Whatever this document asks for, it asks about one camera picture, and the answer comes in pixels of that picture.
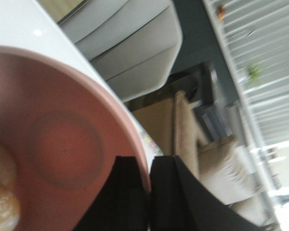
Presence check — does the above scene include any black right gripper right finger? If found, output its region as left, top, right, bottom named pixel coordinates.
left=150, top=156, right=262, bottom=231

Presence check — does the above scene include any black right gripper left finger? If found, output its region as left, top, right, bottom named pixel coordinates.
left=74, top=156, right=148, bottom=231

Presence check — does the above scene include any pink bowl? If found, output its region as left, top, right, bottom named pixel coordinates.
left=0, top=46, right=150, bottom=231

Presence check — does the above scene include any cooked shrimp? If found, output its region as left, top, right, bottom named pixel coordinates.
left=0, top=145, right=21, bottom=231

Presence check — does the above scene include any grey armchair right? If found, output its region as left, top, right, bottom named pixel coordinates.
left=60, top=0, right=183, bottom=102

